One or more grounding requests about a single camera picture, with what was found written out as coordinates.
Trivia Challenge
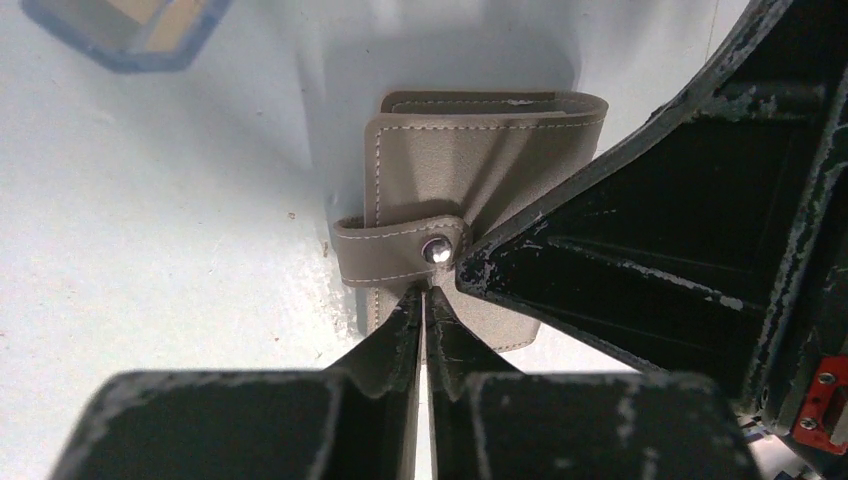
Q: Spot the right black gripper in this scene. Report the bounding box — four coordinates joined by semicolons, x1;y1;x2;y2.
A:
456;1;847;479

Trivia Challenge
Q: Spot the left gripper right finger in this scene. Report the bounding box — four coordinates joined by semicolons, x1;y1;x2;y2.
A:
423;288;760;479

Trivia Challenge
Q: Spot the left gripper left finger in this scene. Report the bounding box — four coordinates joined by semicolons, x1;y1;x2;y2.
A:
52;287;423;479

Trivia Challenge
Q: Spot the grey card holder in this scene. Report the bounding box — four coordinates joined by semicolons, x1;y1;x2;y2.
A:
333;90;608;352

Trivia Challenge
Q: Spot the clear plastic card box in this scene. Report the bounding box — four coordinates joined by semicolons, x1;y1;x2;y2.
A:
20;0;231;74

